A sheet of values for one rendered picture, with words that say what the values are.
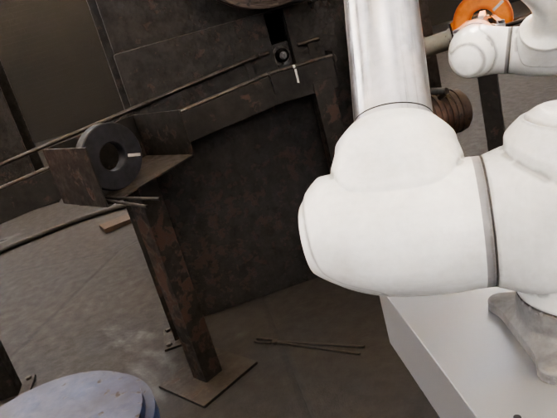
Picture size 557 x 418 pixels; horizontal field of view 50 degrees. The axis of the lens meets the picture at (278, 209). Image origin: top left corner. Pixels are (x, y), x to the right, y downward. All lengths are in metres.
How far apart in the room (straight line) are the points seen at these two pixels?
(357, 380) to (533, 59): 0.84
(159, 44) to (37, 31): 6.13
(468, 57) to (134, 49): 0.93
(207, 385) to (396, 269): 1.07
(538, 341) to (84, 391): 0.65
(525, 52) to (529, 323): 0.77
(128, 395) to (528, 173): 0.62
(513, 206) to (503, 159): 0.06
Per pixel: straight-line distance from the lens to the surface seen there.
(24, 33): 7.93
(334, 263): 0.69
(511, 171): 0.67
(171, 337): 1.96
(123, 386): 0.97
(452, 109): 1.77
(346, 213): 0.67
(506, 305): 0.83
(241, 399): 1.59
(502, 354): 0.77
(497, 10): 1.77
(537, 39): 1.39
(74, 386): 1.03
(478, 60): 1.38
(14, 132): 4.39
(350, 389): 1.51
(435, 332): 0.82
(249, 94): 1.74
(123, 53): 1.81
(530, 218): 0.66
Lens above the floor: 0.91
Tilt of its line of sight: 19 degrees down
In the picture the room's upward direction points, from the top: 16 degrees counter-clockwise
